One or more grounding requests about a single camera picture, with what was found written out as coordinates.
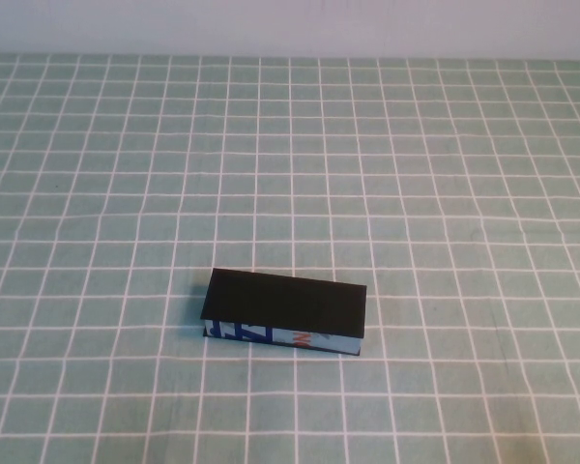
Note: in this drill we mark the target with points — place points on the black glasses case blue print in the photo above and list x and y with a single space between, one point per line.
285 299

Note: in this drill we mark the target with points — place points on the green checkered tablecloth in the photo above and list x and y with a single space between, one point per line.
125 193

